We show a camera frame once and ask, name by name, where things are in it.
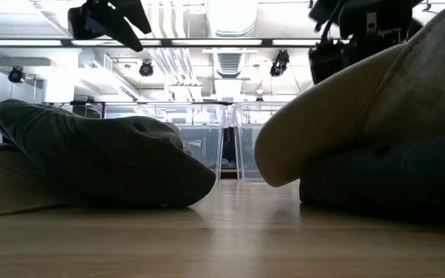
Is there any dark blue baseball cap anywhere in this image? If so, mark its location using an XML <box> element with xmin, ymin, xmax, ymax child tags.
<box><xmin>298</xmin><ymin>135</ymin><xmax>445</xmax><ymax>225</ymax></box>

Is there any silver ceiling air duct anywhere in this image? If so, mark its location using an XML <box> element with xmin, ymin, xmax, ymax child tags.
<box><xmin>205</xmin><ymin>0</ymin><xmax>260</xmax><ymax>80</ymax></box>

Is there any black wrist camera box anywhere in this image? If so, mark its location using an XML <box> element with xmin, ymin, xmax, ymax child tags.
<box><xmin>308</xmin><ymin>38</ymin><xmax>348</xmax><ymax>85</ymax></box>

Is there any tan baseball cap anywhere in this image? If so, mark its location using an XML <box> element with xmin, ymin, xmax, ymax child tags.
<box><xmin>0</xmin><ymin>142</ymin><xmax>80</xmax><ymax>219</ymax></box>

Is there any clear plastic storage bin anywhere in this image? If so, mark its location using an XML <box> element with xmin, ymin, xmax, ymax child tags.
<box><xmin>135</xmin><ymin>102</ymin><xmax>232</xmax><ymax>181</ymax></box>

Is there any beige baseball cap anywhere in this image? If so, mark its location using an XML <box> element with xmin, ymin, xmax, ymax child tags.
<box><xmin>253</xmin><ymin>0</ymin><xmax>445</xmax><ymax>188</ymax></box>

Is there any clear plastic bag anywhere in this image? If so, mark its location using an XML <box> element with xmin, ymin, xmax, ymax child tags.
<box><xmin>230</xmin><ymin>101</ymin><xmax>291</xmax><ymax>183</ymax></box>

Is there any black ceiling spotlight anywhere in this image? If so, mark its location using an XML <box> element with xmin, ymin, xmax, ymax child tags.
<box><xmin>7</xmin><ymin>65</ymin><xmax>26</xmax><ymax>85</ymax></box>
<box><xmin>269</xmin><ymin>49</ymin><xmax>290</xmax><ymax>78</ymax></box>
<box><xmin>138</xmin><ymin>59</ymin><xmax>155</xmax><ymax>78</ymax></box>

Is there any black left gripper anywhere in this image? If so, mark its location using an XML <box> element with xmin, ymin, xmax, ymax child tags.
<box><xmin>67</xmin><ymin>0</ymin><xmax>153</xmax><ymax>53</ymax></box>

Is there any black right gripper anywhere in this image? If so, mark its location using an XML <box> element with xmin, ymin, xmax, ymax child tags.
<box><xmin>338</xmin><ymin>0</ymin><xmax>425</xmax><ymax>69</ymax></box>

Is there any black camera cable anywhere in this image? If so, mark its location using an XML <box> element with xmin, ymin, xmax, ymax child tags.
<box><xmin>320</xmin><ymin>0</ymin><xmax>347</xmax><ymax>44</ymax></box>

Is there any dark olive baseball cap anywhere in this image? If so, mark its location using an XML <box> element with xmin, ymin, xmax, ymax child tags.
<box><xmin>0</xmin><ymin>98</ymin><xmax>217</xmax><ymax>208</ymax></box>

